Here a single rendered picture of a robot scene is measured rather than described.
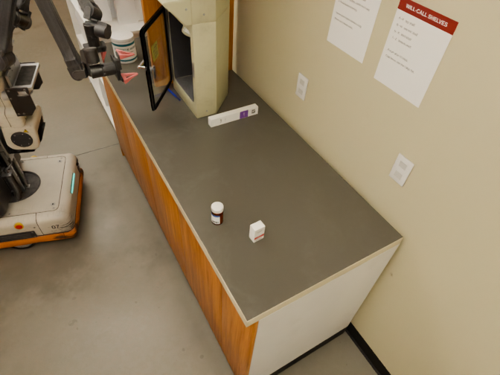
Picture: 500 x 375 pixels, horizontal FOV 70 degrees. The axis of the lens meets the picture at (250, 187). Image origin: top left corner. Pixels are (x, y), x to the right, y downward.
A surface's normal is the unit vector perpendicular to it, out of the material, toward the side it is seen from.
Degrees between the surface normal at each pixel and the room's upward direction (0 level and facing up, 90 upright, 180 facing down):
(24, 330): 0
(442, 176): 90
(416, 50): 90
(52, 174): 0
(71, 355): 0
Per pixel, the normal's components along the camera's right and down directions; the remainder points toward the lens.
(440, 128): -0.87, 0.33
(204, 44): 0.50, 0.65
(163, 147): 0.06, -0.69
